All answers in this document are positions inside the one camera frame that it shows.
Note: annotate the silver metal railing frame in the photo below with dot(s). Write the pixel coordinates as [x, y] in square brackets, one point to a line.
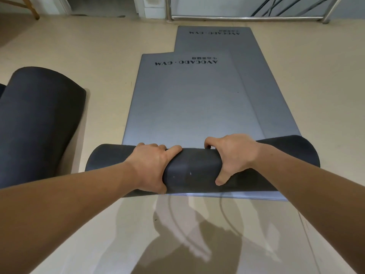
[168, 8]

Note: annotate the grey yoga mat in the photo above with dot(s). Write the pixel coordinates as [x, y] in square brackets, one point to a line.
[188, 111]
[2, 89]
[37, 125]
[262, 91]

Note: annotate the person's left forearm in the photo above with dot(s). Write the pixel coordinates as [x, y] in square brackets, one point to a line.
[57, 222]

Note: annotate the wooden massage table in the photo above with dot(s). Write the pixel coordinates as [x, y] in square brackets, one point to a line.
[30, 9]

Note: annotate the person's right forearm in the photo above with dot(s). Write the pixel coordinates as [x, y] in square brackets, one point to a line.
[319, 202]

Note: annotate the person's right hand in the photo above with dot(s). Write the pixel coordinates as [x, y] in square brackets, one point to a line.
[236, 154]

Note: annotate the person's left hand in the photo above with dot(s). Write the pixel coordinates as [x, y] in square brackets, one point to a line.
[148, 168]

